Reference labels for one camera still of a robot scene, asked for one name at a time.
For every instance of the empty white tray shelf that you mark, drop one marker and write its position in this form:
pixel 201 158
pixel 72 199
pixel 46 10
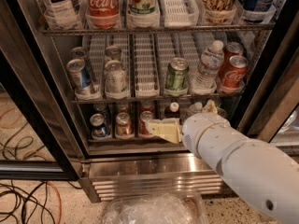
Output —
pixel 179 13
pixel 146 73

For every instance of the top wire shelf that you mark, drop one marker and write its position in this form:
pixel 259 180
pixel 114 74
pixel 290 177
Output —
pixel 159 30

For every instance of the blue silver can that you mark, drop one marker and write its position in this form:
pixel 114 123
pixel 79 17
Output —
pixel 82 53
pixel 80 76

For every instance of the green can bottom front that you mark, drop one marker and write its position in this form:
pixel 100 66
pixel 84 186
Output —
pixel 222 113

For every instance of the steel fridge base grille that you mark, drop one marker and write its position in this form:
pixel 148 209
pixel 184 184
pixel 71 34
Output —
pixel 108 179

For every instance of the red coca-cola can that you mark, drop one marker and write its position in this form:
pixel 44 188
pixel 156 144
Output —
pixel 231 49
pixel 234 71

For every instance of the blue can bottom rear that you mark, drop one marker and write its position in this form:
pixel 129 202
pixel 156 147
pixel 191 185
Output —
pixel 104 110

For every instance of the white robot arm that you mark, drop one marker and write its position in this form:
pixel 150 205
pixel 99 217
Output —
pixel 263 176

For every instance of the white can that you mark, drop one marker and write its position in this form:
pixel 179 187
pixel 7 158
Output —
pixel 112 53
pixel 115 76

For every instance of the blue can bottom front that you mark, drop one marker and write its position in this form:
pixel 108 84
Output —
pixel 100 128

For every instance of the white tea bottle top shelf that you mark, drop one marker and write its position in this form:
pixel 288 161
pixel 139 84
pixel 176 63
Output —
pixel 62 14

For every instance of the red Coca-Cola can rear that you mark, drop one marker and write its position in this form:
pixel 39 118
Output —
pixel 231 49

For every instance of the orange can bottom front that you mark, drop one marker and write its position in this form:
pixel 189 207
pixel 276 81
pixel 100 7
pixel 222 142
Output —
pixel 123 124

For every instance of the orange can bottom rear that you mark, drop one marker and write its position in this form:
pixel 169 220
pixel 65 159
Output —
pixel 123 107

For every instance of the left glass fridge door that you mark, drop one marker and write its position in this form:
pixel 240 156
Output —
pixel 32 73

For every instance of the right glass fridge door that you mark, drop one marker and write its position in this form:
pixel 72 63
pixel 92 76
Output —
pixel 271 96

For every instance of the water bottle shelf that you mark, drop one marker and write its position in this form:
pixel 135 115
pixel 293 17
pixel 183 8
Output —
pixel 194 108
pixel 211 60

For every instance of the white can middle rear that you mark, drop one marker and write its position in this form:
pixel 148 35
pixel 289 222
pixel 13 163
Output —
pixel 112 53

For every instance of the empty white tray top shelf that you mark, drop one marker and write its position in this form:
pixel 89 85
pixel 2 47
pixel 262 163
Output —
pixel 179 13

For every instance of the blue silver can middle front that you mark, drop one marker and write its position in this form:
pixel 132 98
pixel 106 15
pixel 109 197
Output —
pixel 80 76

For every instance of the clear plastic bin with bags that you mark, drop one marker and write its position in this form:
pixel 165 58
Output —
pixel 175 207

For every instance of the water bottle bottom shelf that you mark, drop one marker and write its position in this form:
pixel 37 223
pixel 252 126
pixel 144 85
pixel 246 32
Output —
pixel 194 108

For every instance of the empty white tray middle shelf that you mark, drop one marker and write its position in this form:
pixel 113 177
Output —
pixel 146 73

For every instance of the white can middle front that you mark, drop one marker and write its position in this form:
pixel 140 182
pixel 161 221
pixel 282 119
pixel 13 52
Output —
pixel 115 76

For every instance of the blue silver can middle rear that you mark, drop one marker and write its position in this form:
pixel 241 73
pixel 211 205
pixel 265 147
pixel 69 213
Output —
pixel 82 53

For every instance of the middle wire shelf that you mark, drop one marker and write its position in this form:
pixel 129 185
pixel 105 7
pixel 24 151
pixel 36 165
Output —
pixel 156 98

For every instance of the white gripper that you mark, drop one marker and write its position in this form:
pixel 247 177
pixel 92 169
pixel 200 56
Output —
pixel 196 131

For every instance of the glass fridge door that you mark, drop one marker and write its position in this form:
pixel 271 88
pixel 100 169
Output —
pixel 32 73
pixel 271 96

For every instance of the red can bottom rear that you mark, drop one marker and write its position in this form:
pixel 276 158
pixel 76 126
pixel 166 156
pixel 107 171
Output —
pixel 147 106

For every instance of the red can bottom front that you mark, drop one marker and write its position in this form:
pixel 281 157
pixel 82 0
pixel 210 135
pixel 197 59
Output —
pixel 143 118

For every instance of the yellow black can top shelf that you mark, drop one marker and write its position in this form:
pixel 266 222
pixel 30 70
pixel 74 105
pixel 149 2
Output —
pixel 218 11

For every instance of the green white soda bottle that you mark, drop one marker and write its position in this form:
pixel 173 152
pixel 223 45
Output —
pixel 142 0

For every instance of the dark juice bottle white cap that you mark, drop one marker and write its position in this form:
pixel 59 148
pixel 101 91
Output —
pixel 172 111

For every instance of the green can middle shelf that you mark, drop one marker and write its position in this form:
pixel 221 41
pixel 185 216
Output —
pixel 176 76

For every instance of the red Coca-Cola can front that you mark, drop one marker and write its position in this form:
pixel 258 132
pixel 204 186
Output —
pixel 234 71

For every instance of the wire shelf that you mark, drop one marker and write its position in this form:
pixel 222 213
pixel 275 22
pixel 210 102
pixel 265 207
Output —
pixel 159 30
pixel 156 98

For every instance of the Coca-Cola bottle top shelf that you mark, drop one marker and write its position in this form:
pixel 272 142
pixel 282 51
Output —
pixel 104 13

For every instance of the orange can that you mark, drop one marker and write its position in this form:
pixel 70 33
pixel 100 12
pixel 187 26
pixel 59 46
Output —
pixel 123 107
pixel 123 124

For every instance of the water bottle middle shelf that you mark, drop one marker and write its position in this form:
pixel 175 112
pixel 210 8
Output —
pixel 211 60

